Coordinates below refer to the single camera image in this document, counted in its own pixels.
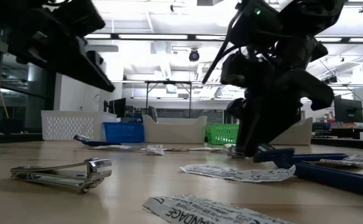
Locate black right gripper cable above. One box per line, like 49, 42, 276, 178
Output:
201, 2, 246, 85

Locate blue plastic basket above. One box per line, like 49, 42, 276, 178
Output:
102, 121, 145, 144

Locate green plastic basket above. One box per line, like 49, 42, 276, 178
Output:
205, 123, 240, 146

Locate dark blue disposable razor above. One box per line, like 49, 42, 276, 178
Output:
73, 134, 122, 147

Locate black computer monitor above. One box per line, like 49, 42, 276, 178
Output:
103, 98, 127, 118
333, 97, 363, 124

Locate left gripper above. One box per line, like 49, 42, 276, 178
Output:
0, 9, 116, 93

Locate black ceiling spotlights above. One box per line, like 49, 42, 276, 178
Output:
320, 75, 338, 85

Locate overhead light bar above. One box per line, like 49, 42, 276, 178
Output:
84, 32, 363, 44

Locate white bandage wrapper bold print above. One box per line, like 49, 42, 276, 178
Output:
143, 194, 294, 224

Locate white paper strip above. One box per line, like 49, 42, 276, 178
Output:
187, 146, 224, 152

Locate silver metal nail clipper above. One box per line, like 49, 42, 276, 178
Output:
9, 157, 113, 194

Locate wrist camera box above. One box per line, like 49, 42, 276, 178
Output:
220, 52, 248, 88
52, 0, 106, 38

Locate small white printed packet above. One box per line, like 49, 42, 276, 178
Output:
146, 144, 165, 156

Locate printed wipe packet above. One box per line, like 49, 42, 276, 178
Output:
179, 164, 296, 184

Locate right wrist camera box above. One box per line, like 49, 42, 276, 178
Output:
220, 52, 248, 88

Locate black hanging camera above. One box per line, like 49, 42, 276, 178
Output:
188, 49, 200, 63

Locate dark office chair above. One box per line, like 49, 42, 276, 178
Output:
148, 105, 159, 123

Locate white printed bandage wrapper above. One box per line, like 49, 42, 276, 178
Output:
319, 154, 363, 169

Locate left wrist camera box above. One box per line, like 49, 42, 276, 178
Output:
52, 0, 106, 38

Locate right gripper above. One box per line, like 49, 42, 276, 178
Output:
225, 36, 335, 158

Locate black metal rig frame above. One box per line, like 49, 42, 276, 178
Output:
144, 80, 193, 119

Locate white lattice basket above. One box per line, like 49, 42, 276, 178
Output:
40, 110, 118, 142

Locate beige plastic bin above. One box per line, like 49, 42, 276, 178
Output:
143, 114, 209, 145
270, 116, 314, 146

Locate dark office desk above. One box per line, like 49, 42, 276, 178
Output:
311, 121, 363, 151

